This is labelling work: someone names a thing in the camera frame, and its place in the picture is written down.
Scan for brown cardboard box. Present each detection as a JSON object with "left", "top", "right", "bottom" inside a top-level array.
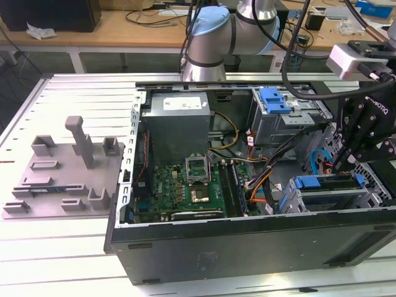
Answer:
[{"left": 122, "top": 0, "right": 155, "bottom": 10}]

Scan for green motherboard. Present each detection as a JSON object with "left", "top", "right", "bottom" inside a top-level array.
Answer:
[{"left": 132, "top": 162, "right": 259, "bottom": 222}]

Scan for grey parts rack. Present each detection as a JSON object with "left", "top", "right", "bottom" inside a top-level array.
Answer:
[{"left": 2, "top": 114, "right": 126, "bottom": 220}]

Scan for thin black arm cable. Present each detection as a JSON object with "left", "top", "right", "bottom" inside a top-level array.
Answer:
[{"left": 251, "top": 0, "right": 330, "bottom": 60}]

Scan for black case fan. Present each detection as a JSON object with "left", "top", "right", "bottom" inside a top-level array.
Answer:
[{"left": 133, "top": 128, "right": 154, "bottom": 199}]

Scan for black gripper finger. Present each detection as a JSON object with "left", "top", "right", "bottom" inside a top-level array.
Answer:
[
  {"left": 331, "top": 105, "right": 361, "bottom": 174},
  {"left": 342, "top": 123, "right": 396, "bottom": 174}
]

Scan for CPU socket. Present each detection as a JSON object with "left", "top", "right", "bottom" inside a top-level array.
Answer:
[{"left": 189, "top": 184, "right": 213, "bottom": 205}]

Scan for metal drive cage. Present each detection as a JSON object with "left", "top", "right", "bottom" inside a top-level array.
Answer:
[{"left": 250, "top": 88, "right": 335, "bottom": 149}]

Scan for small black box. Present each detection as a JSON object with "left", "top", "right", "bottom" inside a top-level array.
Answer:
[{"left": 304, "top": 10, "right": 326, "bottom": 31}]

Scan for thick black camera cable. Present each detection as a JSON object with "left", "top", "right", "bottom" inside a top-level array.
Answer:
[{"left": 280, "top": 0, "right": 392, "bottom": 101}]

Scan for large black box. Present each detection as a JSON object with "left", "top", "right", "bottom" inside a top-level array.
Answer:
[{"left": 0, "top": 0, "right": 102, "bottom": 33}]

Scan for black graphics card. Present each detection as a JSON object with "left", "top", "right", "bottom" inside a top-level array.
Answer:
[{"left": 160, "top": 210, "right": 224, "bottom": 222}]

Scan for black PC case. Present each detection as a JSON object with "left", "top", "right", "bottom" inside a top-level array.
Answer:
[{"left": 103, "top": 79, "right": 396, "bottom": 286}]

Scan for clear plastic bags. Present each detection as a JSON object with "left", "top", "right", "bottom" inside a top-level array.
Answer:
[{"left": 336, "top": 18, "right": 363, "bottom": 35}]

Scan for blue carton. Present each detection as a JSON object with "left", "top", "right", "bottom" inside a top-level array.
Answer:
[{"left": 355, "top": 0, "right": 394, "bottom": 15}]

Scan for metal socket cover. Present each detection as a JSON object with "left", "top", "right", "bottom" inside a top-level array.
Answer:
[{"left": 184, "top": 154, "right": 213, "bottom": 186}]

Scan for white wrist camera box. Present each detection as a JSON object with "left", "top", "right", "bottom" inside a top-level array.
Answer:
[{"left": 325, "top": 39, "right": 396, "bottom": 80}]

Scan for crumpled white paper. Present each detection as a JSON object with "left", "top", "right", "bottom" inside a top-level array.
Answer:
[{"left": 26, "top": 21, "right": 58, "bottom": 40}]

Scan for white flat carton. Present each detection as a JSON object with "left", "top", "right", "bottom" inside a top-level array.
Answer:
[{"left": 324, "top": 6, "right": 362, "bottom": 21}]

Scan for black cable bundle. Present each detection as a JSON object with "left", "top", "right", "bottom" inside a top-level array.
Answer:
[{"left": 246, "top": 122, "right": 329, "bottom": 216}]

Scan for black cable copper sleeve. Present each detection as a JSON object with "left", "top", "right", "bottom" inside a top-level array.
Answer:
[{"left": 343, "top": 0, "right": 389, "bottom": 43}]

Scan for yellow power wires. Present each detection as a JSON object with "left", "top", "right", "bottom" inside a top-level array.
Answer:
[{"left": 206, "top": 110, "right": 239, "bottom": 152}]

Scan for hard disk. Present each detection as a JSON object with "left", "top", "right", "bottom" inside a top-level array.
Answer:
[{"left": 293, "top": 172, "right": 368, "bottom": 213}]

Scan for metal disk bay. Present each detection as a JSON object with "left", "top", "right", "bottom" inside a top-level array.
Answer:
[{"left": 278, "top": 174, "right": 383, "bottom": 215}]

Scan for thin black base cable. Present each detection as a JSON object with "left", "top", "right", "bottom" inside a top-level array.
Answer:
[{"left": 178, "top": 0, "right": 202, "bottom": 72}]

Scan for blue drive carrier latch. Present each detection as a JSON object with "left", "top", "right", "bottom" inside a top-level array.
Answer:
[{"left": 259, "top": 88, "right": 293, "bottom": 114}]

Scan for RAM stick blue label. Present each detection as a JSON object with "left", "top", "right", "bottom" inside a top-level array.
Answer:
[{"left": 29, "top": 187, "right": 67, "bottom": 194}]

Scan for grey power supply unit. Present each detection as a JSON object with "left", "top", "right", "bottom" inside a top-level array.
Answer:
[{"left": 140, "top": 92, "right": 213, "bottom": 165}]

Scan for wooden desk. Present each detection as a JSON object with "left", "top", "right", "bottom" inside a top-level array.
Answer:
[{"left": 0, "top": 0, "right": 396, "bottom": 74}]

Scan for orange power wires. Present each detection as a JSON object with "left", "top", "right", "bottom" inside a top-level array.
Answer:
[{"left": 246, "top": 175, "right": 272, "bottom": 205}]

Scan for blue data wire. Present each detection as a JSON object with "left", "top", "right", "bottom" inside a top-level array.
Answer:
[{"left": 311, "top": 149, "right": 334, "bottom": 178}]

